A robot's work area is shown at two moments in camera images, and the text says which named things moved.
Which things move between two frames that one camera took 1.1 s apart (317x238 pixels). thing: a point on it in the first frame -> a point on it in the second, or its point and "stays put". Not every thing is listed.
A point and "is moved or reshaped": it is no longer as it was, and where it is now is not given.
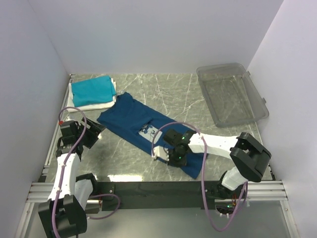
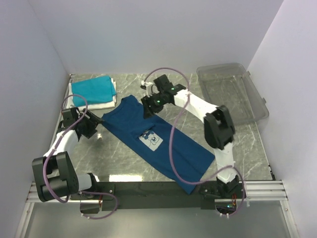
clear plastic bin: (231, 95) stays put
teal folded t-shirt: (93, 90) stays put
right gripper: (182, 163) -> (147, 101)
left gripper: (93, 131) -> (93, 120)
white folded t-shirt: (71, 107) stays put
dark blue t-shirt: (144, 128) is moved or reshaped
